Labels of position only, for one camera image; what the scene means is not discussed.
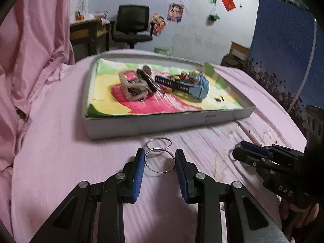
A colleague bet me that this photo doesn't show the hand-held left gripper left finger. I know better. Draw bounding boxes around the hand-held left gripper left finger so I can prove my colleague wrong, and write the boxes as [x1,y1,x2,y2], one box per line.
[29,148,146,243]

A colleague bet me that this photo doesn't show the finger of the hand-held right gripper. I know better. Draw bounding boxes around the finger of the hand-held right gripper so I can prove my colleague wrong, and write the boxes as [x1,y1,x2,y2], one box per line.
[232,148,279,176]
[237,140,305,162]

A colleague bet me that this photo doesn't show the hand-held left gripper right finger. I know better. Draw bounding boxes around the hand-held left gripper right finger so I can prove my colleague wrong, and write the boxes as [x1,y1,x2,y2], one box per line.
[175,148,289,243]

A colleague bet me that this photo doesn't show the silver metal ring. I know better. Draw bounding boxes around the silver metal ring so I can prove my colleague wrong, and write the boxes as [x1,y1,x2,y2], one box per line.
[145,138,172,153]
[228,147,247,168]
[144,149,176,174]

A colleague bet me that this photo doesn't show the white tray with colourful liner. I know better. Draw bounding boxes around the white tray with colourful liner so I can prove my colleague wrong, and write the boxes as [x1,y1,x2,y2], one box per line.
[83,50,256,141]

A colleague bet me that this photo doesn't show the light blue smartwatch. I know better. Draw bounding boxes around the light blue smartwatch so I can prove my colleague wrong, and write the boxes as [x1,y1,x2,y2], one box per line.
[154,74,210,102]

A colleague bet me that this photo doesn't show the silver belt buckle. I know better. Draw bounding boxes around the silver belt buckle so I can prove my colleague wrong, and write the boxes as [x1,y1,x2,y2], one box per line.
[118,69,150,101]

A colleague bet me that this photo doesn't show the person's right hand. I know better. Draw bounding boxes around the person's right hand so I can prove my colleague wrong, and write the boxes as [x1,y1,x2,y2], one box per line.
[280,199,320,230]

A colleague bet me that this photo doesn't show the pink bedsheet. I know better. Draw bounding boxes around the pink bedsheet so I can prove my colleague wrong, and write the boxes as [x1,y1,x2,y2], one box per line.
[0,49,308,243]

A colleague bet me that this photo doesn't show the dark box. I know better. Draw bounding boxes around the dark box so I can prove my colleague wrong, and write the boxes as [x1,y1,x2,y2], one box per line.
[220,54,246,67]

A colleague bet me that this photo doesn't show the black oval object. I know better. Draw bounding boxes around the black oval object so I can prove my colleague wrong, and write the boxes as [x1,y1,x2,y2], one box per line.
[137,69,160,93]

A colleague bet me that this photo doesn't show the cardboard box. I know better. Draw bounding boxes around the cardboard box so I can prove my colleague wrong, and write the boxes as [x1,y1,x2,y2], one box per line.
[229,41,251,61]

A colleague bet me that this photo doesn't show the dark wooden desk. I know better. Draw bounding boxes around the dark wooden desk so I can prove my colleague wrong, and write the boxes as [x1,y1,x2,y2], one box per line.
[69,18,112,57]

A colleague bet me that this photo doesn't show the black office chair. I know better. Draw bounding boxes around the black office chair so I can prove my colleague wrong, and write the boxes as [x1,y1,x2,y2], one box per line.
[111,4,153,48]

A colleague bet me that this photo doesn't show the pile of papers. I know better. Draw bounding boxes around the pile of papers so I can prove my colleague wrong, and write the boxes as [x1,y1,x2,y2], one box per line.
[85,11,110,21]

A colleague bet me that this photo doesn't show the pink curtain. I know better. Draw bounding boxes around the pink curtain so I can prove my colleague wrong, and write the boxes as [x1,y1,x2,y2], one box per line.
[0,0,76,173]

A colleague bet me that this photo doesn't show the small toy figure keychain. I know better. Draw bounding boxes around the small toy figure keychain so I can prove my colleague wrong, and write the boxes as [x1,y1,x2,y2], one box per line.
[170,70,203,84]

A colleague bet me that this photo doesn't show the blue printed wall cloth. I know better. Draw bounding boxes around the blue printed wall cloth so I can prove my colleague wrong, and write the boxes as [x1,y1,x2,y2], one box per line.
[244,0,321,142]

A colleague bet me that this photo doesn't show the red paper wall decoration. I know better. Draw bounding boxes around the red paper wall decoration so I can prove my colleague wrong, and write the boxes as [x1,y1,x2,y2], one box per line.
[221,0,236,12]

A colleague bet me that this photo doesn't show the cartoon wall poster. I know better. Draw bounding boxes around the cartoon wall poster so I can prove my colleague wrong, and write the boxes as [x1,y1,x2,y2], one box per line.
[167,2,184,23]
[151,14,168,37]

